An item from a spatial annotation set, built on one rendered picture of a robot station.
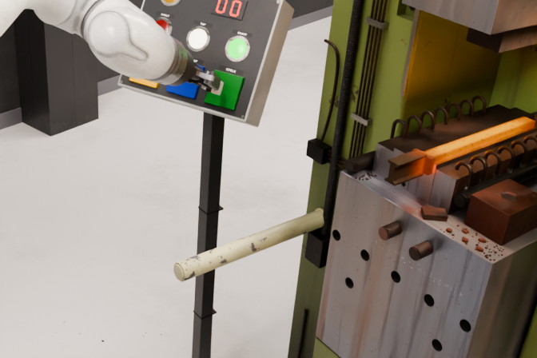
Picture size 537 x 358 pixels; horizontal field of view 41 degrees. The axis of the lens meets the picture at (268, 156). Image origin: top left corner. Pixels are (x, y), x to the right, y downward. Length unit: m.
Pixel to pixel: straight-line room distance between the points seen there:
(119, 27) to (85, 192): 2.04
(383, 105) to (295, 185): 1.67
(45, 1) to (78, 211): 1.87
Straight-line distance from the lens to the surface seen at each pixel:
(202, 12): 1.65
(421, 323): 1.47
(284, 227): 1.79
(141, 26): 1.18
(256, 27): 1.59
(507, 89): 1.86
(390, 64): 1.61
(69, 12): 1.26
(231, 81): 1.57
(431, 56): 1.62
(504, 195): 1.39
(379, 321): 1.56
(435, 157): 1.41
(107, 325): 2.46
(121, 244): 2.82
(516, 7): 1.31
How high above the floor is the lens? 1.61
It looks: 28 degrees down
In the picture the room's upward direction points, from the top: 6 degrees clockwise
